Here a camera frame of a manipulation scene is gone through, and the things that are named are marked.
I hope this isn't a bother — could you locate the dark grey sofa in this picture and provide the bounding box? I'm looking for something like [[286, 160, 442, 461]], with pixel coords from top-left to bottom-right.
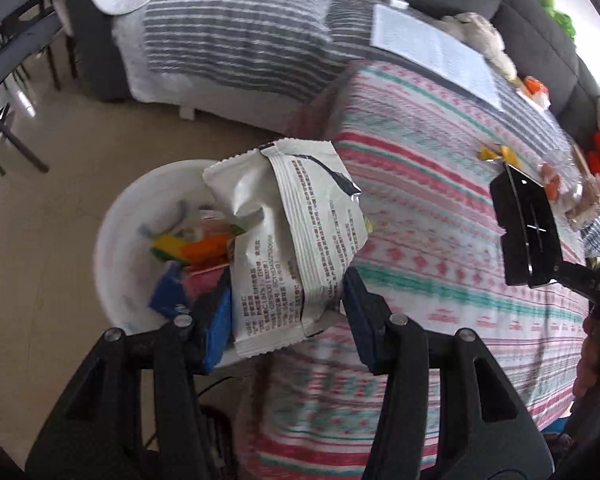
[[67, 0, 600, 136]]

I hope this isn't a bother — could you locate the red green patterned tablecloth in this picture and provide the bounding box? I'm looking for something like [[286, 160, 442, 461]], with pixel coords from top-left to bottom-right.
[[235, 60, 593, 480]]

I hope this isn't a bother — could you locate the green plush toy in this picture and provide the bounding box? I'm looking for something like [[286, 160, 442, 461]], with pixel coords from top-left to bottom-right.
[[535, 0, 578, 41]]

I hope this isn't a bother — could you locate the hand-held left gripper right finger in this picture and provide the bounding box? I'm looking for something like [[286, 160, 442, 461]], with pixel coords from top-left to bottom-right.
[[342, 266, 556, 480]]

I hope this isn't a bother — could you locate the white plastic basin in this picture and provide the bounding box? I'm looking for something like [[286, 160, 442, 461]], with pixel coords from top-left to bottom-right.
[[93, 159, 261, 376]]

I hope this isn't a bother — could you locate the white snack packet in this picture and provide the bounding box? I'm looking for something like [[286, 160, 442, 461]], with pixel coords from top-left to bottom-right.
[[202, 137, 373, 359]]

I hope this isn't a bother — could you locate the yellow wrapper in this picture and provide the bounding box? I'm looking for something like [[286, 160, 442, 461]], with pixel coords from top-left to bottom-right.
[[479, 145, 524, 169]]

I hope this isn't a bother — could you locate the person's right hand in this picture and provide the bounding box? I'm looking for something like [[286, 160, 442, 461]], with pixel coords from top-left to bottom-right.
[[572, 314, 600, 402]]

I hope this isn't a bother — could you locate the small orange toy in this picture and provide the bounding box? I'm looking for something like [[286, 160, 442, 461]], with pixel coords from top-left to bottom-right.
[[517, 76, 551, 109]]

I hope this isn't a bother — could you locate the cream plush toy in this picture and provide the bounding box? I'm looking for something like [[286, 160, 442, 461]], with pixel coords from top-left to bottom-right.
[[442, 11, 518, 83]]

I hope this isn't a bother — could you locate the grey cushioned chair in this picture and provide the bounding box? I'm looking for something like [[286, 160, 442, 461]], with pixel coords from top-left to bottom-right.
[[0, 0, 76, 176]]

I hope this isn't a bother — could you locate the orange packet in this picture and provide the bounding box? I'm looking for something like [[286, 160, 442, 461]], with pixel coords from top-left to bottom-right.
[[182, 232, 232, 267]]

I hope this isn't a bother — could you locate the grey white striped blanket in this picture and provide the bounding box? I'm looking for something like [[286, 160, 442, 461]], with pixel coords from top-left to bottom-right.
[[112, 0, 581, 161]]

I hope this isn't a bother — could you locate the yellow green packet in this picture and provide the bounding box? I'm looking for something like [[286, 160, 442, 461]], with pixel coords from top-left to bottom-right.
[[152, 232, 190, 262]]

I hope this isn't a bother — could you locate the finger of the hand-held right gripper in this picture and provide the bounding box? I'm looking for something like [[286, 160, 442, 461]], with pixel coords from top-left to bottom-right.
[[530, 259, 600, 306]]

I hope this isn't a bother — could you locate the dark blue packet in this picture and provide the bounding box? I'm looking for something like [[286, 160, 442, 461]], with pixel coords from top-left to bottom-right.
[[149, 262, 191, 318]]

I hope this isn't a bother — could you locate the clear bag with orange pieces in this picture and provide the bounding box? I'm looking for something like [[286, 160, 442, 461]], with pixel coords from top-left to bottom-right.
[[539, 160, 581, 204]]

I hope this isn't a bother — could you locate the white printed paper sheet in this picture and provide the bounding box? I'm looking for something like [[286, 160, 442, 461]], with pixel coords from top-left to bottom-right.
[[370, 4, 503, 112]]

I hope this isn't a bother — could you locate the black cable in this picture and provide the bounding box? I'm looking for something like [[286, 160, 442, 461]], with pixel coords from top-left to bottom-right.
[[145, 374, 237, 453]]

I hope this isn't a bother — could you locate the black white striped slipper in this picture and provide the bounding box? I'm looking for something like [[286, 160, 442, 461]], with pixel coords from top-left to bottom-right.
[[197, 405, 242, 480]]

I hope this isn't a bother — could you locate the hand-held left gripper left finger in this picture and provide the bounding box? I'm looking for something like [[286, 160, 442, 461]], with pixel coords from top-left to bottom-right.
[[25, 275, 233, 480]]

